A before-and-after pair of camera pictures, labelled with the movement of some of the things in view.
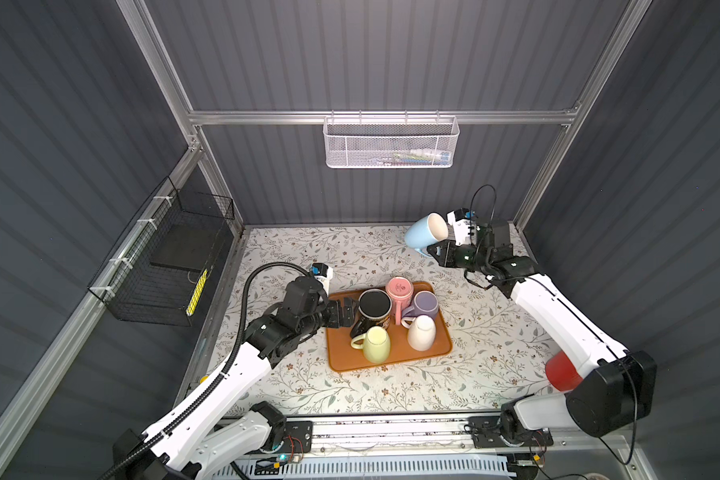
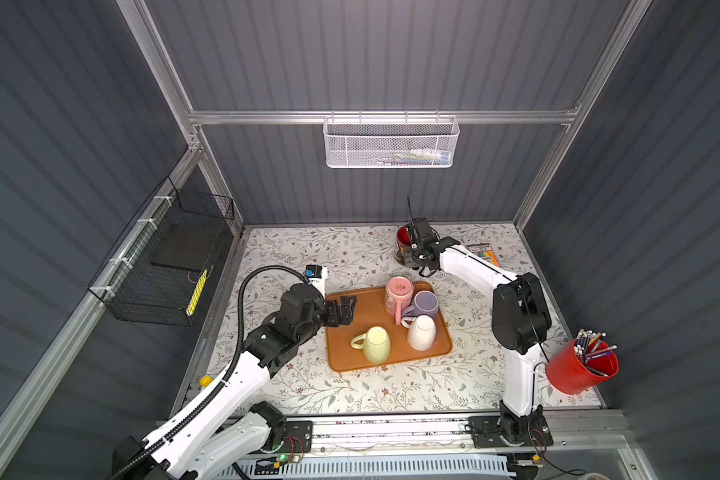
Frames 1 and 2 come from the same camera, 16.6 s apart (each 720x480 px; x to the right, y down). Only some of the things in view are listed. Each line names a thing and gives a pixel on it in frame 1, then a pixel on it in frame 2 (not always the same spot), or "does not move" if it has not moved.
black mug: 374,310 -> 404,245
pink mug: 399,292 does not move
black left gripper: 336,320 does not move
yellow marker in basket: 196,293 does not move
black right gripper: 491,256 -> 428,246
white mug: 421,332 does not move
